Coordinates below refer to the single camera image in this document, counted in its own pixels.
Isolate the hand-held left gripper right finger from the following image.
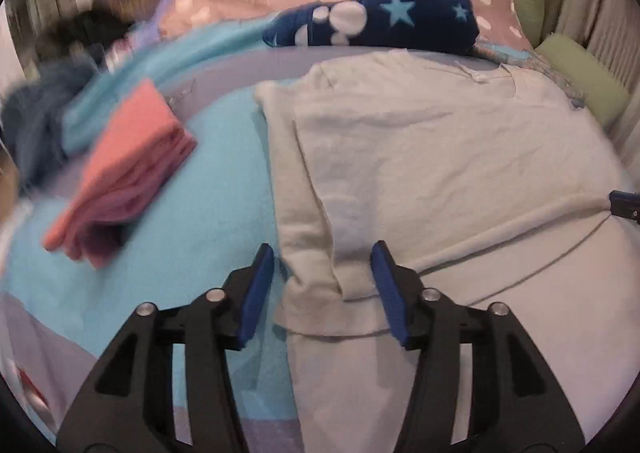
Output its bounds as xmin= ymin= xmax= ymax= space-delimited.
xmin=370 ymin=240 xmax=586 ymax=453

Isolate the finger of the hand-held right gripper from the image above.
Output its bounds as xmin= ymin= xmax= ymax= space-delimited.
xmin=607 ymin=190 xmax=640 ymax=224

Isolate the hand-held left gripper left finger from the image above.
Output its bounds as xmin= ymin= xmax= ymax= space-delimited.
xmin=56 ymin=243 xmax=275 ymax=453

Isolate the white t-shirt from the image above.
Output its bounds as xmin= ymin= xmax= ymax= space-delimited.
xmin=255 ymin=50 xmax=640 ymax=453

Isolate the pile of black clothes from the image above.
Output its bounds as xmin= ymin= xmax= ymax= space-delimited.
xmin=45 ymin=8 xmax=133 ymax=64

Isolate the blue grey striped bed cover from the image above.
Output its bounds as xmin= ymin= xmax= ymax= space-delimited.
xmin=0 ymin=25 xmax=640 ymax=453

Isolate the large green pillow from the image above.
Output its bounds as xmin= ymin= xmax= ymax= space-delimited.
xmin=535 ymin=33 xmax=631 ymax=128

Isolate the folded salmon pink cloth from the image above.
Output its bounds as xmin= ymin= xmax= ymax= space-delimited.
xmin=42 ymin=80 xmax=197 ymax=269

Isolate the folded floral cloth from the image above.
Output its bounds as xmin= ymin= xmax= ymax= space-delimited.
xmin=472 ymin=43 xmax=588 ymax=108

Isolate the small green pillow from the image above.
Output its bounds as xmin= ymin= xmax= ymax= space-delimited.
xmin=505 ymin=0 xmax=546 ymax=41

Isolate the navy star print blanket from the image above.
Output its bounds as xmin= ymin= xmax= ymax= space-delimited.
xmin=262 ymin=0 xmax=481 ymax=56

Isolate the dark teal fleece blanket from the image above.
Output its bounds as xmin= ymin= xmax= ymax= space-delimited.
xmin=0 ymin=60 xmax=98 ymax=188

